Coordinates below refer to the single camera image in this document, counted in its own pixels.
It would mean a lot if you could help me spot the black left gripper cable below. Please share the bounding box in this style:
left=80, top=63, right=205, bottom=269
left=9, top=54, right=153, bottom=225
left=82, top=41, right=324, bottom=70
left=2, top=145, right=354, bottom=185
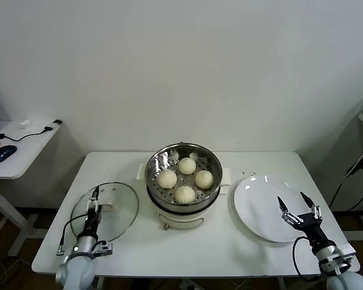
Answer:
left=56, top=213, right=89, bottom=257

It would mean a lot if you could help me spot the glass pot lid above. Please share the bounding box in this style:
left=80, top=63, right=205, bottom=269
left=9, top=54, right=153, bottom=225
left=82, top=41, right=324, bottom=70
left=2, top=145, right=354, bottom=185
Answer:
left=70, top=182, right=140, bottom=243

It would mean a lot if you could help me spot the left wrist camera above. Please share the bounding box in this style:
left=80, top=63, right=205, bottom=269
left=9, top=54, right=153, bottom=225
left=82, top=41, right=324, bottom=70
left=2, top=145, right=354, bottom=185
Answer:
left=92, top=240, right=114, bottom=257

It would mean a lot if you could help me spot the black power cable with plug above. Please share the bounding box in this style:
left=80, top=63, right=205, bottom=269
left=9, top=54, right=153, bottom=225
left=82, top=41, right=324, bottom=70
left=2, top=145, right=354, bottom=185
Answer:
left=329, top=141, right=363, bottom=212

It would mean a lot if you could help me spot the white steamed baozi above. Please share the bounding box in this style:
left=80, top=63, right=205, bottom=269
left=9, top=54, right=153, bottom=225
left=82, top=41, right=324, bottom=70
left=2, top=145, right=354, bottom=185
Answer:
left=194, top=170, right=215, bottom=190
left=174, top=185, right=196, bottom=205
left=157, top=169, right=178, bottom=189
left=178, top=157, right=197, bottom=175

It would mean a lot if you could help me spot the white round plate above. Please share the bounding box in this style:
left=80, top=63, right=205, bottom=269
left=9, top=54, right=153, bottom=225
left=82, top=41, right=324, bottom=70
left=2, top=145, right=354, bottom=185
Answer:
left=233, top=175, right=310, bottom=243

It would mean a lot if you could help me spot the black desk cable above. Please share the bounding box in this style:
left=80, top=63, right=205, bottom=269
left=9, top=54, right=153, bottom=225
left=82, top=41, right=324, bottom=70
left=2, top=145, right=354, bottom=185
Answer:
left=0, top=126, right=54, bottom=143

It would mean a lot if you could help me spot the dark computer mouse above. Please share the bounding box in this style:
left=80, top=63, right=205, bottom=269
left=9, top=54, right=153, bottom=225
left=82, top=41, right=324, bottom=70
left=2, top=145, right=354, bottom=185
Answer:
left=0, top=144, right=18, bottom=163

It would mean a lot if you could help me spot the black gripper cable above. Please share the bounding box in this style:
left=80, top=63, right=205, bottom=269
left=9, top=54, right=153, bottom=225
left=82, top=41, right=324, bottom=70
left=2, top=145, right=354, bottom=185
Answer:
left=291, top=237, right=322, bottom=283
left=56, top=213, right=89, bottom=257

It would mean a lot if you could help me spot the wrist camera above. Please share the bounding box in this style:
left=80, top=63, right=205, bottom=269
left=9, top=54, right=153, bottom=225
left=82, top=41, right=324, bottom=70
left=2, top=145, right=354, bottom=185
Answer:
left=92, top=240, right=114, bottom=257
left=319, top=243, right=356, bottom=274

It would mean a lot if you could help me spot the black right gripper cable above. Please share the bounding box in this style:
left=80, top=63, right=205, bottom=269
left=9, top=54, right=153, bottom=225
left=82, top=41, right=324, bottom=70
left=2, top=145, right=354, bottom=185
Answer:
left=291, top=237, right=322, bottom=283

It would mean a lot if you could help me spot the white electric cooker pot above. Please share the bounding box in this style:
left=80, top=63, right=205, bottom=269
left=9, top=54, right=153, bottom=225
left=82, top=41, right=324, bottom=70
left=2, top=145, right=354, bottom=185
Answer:
left=135, top=163, right=232, bottom=232

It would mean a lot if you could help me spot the white desk foot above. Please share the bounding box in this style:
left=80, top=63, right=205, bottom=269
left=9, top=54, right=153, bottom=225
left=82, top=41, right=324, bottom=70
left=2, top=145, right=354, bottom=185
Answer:
left=340, top=211, right=363, bottom=241

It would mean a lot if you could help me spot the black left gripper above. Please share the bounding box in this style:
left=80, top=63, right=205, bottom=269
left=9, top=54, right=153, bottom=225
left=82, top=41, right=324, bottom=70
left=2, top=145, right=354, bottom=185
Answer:
left=81, top=186, right=102, bottom=240

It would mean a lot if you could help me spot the white side desk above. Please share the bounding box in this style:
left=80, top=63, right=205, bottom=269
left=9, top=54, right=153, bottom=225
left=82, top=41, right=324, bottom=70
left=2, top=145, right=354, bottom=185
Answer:
left=0, top=120, right=64, bottom=257

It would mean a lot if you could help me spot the stainless steel steamer basket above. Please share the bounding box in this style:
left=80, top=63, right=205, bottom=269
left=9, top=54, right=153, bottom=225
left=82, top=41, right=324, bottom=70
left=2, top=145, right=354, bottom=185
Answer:
left=144, top=144, right=223, bottom=206

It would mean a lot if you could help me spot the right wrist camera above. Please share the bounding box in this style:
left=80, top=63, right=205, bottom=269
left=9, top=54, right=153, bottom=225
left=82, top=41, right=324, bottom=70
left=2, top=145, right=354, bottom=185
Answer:
left=319, top=243, right=356, bottom=274

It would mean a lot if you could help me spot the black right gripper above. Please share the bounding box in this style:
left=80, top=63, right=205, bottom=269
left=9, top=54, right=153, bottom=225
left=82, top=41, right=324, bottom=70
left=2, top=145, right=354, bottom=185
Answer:
left=277, top=191, right=330, bottom=248

